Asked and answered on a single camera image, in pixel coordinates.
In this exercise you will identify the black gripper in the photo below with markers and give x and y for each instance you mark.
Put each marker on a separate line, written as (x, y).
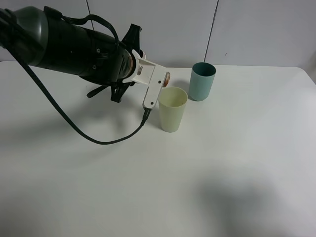
(131, 41)

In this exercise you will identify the clear plastic drink bottle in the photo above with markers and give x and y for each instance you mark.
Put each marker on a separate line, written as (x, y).
(166, 80)

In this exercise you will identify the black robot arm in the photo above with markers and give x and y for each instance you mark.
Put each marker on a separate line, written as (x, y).
(87, 47)

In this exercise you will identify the blue sleeved paper cup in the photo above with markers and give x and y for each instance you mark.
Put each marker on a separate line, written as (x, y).
(142, 54)

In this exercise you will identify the pale yellow plastic cup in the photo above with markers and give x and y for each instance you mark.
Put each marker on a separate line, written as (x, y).
(171, 102)

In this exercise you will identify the teal plastic cup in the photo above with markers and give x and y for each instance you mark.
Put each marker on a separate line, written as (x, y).
(202, 77)

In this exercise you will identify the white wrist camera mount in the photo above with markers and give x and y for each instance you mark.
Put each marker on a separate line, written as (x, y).
(149, 74)

